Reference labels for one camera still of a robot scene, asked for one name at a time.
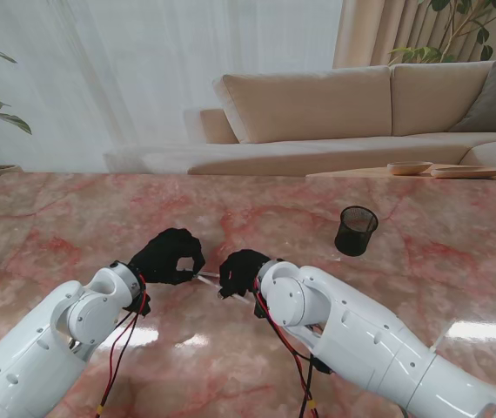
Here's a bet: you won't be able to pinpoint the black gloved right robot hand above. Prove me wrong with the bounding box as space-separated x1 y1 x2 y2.
218 248 271 301

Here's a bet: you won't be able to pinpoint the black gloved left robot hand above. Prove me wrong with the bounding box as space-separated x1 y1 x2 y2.
127 227 207 287

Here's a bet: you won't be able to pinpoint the white straw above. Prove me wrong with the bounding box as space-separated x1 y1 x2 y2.
191 270 251 305

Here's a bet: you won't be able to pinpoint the black mesh brush holder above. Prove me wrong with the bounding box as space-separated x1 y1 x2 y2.
333 206 379 258

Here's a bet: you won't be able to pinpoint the wooden coffee table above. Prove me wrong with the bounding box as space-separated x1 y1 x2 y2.
306 166 496 195

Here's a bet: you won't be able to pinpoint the beige sofa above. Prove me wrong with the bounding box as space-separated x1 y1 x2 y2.
104 57 496 178

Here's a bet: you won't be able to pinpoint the sheer white curtain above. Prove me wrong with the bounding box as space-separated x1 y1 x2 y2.
0 0 345 173

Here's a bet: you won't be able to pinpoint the wooden bowl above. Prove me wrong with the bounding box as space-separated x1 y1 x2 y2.
386 160 434 177

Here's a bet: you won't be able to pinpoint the flat wooden tray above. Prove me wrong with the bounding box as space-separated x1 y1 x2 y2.
430 165 496 179

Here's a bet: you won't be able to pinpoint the beige curtain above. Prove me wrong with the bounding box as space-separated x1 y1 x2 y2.
332 0 496 70

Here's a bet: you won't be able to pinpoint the tall green leafy plant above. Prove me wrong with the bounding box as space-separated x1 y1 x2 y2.
388 0 496 65

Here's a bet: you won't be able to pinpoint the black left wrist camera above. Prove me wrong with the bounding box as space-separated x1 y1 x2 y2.
124 293 152 318

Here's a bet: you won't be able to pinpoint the right arm red black cables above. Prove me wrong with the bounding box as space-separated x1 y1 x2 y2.
254 291 321 418

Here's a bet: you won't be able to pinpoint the arm red black cables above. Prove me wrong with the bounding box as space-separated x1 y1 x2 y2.
254 291 321 418
95 291 151 418

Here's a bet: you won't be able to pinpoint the left arm red black cables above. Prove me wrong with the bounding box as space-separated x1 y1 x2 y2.
95 291 151 418

